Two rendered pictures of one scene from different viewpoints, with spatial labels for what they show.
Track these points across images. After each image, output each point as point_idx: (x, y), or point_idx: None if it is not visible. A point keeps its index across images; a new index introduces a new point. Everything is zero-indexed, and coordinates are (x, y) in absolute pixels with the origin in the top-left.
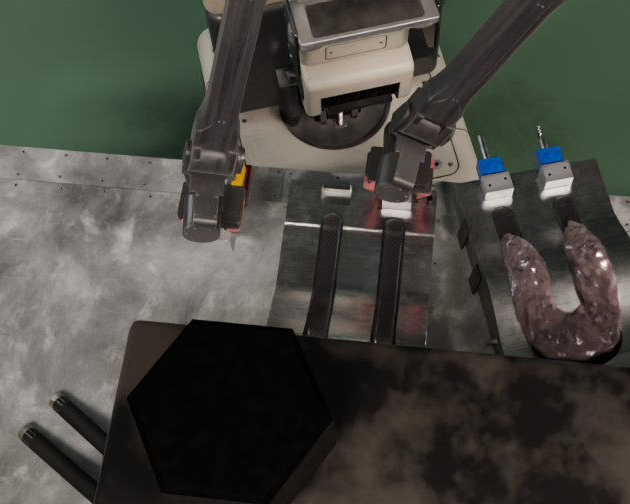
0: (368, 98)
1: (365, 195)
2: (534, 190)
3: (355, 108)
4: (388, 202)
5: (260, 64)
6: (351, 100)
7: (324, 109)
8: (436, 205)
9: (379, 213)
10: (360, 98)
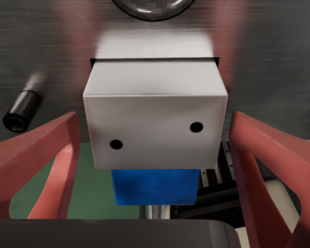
0: (207, 212)
1: (278, 103)
2: None
3: (223, 198)
4: (194, 86)
5: (294, 194)
6: (229, 208)
7: (226, 152)
8: None
9: (227, 32)
10: (217, 211)
